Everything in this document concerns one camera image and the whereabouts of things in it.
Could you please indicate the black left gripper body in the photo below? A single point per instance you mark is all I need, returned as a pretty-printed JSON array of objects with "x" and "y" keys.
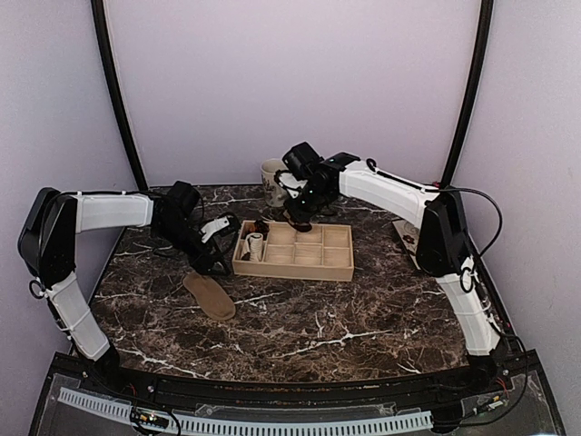
[{"x": 174, "y": 237}]

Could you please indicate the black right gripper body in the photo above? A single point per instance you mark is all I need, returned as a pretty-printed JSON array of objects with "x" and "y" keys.
[{"x": 311, "y": 205}]

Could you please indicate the brown yellow argyle sock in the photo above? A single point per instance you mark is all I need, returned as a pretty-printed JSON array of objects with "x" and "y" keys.
[{"x": 300, "y": 227}]

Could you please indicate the beige ribbed sock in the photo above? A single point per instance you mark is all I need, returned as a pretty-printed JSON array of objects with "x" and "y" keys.
[{"x": 210, "y": 296}]

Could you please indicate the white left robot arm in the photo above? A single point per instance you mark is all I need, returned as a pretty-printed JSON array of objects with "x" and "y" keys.
[{"x": 47, "y": 245}]

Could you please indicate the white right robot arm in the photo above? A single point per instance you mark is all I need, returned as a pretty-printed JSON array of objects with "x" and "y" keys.
[{"x": 443, "y": 249}]

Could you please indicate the coral pattern ceramic mug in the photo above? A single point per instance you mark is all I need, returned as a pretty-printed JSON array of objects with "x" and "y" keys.
[{"x": 274, "y": 194}]

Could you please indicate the wooden compartment tray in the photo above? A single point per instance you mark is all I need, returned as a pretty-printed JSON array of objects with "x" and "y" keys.
[{"x": 323, "y": 254}]

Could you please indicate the rolled white ribbed sock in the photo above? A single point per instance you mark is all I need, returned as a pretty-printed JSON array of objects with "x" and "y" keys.
[{"x": 252, "y": 249}]

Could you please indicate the rolled red argyle sock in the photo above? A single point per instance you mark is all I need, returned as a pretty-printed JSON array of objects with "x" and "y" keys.
[{"x": 259, "y": 226}]

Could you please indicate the floral square plate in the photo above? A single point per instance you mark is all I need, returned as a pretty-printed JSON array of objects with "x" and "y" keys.
[{"x": 409, "y": 235}]

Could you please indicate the green circuit board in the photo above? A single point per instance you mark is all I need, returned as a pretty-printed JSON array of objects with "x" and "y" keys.
[{"x": 146, "y": 419}]

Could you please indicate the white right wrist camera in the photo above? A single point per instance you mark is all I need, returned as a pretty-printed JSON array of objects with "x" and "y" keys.
[{"x": 289, "y": 183}]

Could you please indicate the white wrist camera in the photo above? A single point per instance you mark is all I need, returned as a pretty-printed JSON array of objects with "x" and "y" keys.
[
  {"x": 212, "y": 227},
  {"x": 289, "y": 183}
]

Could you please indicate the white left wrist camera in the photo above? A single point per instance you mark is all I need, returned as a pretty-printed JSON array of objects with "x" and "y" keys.
[{"x": 212, "y": 227}]

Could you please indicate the white slotted cable duct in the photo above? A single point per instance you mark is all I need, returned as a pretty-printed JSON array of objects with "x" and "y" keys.
[{"x": 222, "y": 420}]

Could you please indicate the black left corner post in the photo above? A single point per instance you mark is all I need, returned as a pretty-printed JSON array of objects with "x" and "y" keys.
[{"x": 105, "y": 48}]

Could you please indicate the black corner post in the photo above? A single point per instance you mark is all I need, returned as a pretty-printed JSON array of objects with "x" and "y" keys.
[
  {"x": 471, "y": 92},
  {"x": 105, "y": 48}
]

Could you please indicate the black front table rail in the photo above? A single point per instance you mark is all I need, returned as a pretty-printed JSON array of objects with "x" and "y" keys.
[{"x": 165, "y": 384}]

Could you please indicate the black right corner post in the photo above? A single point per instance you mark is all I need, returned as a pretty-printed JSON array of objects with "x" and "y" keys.
[{"x": 471, "y": 92}]

